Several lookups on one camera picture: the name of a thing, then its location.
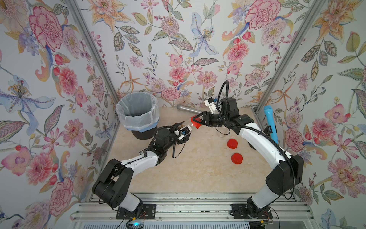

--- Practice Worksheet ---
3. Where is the red jar lid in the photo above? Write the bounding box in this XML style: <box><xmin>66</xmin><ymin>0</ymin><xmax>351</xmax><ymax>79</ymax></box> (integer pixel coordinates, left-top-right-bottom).
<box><xmin>227</xmin><ymin>138</ymin><xmax>238</xmax><ymax>149</ymax></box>
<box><xmin>191</xmin><ymin>115</ymin><xmax>202</xmax><ymax>129</ymax></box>
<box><xmin>231</xmin><ymin>153</ymin><xmax>243</xmax><ymax>165</ymax></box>

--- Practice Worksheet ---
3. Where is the black bin with white liner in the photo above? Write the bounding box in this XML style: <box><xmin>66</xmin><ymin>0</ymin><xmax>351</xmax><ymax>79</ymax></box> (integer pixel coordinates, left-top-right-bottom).
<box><xmin>116</xmin><ymin>92</ymin><xmax>160</xmax><ymax>140</ymax></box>

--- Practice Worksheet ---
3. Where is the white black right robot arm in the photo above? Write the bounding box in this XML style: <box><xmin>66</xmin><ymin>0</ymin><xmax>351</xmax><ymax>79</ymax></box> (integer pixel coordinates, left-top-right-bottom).
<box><xmin>193</xmin><ymin>97</ymin><xmax>304</xmax><ymax>214</ymax></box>

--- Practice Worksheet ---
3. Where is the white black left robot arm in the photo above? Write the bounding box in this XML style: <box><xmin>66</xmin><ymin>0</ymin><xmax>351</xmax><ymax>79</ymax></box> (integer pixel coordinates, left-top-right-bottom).
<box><xmin>92</xmin><ymin>122</ymin><xmax>192</xmax><ymax>212</ymax></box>

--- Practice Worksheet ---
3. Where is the silver microphone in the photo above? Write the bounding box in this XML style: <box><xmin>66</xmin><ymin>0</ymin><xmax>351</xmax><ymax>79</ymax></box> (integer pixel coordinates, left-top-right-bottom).
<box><xmin>177</xmin><ymin>105</ymin><xmax>202</xmax><ymax>114</ymax></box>

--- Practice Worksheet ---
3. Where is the blue microphone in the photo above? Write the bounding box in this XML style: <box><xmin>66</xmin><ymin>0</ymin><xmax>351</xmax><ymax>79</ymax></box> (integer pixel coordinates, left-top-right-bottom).
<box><xmin>264</xmin><ymin>106</ymin><xmax>278</xmax><ymax>143</ymax></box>

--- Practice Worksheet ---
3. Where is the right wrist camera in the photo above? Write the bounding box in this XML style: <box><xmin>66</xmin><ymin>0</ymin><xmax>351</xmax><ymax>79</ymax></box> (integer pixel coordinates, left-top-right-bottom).
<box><xmin>204</xmin><ymin>97</ymin><xmax>218</xmax><ymax>115</ymax></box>

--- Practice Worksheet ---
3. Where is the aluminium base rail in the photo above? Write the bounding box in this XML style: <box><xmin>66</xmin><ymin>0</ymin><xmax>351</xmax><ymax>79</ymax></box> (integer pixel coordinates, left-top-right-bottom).
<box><xmin>70</xmin><ymin>193</ymin><xmax>318</xmax><ymax>229</ymax></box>

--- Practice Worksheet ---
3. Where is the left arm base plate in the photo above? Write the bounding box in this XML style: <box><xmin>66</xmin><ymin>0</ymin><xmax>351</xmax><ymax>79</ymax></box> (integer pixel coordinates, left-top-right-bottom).
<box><xmin>116</xmin><ymin>204</ymin><xmax>156</xmax><ymax>220</ymax></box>

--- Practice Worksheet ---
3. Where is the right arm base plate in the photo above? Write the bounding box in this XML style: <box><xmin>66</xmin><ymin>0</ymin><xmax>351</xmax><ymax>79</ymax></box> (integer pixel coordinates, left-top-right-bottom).
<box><xmin>229</xmin><ymin>203</ymin><xmax>273</xmax><ymax>220</ymax></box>

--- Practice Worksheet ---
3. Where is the aluminium corner post right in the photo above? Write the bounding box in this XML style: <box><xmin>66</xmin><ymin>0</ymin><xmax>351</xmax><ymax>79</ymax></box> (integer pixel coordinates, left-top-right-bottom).
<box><xmin>253</xmin><ymin>0</ymin><xmax>324</xmax><ymax>115</ymax></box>

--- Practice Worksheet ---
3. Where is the aluminium corner post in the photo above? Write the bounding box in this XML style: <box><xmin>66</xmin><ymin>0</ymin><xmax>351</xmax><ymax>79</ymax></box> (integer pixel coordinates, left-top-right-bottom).
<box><xmin>65</xmin><ymin>0</ymin><xmax>120</xmax><ymax>105</ymax></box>
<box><xmin>253</xmin><ymin>0</ymin><xmax>324</xmax><ymax>115</ymax></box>

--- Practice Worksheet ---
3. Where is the aluminium corner post left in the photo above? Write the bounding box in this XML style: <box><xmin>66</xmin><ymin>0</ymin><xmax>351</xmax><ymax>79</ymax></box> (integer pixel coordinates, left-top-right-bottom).
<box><xmin>65</xmin><ymin>0</ymin><xmax>120</xmax><ymax>105</ymax></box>

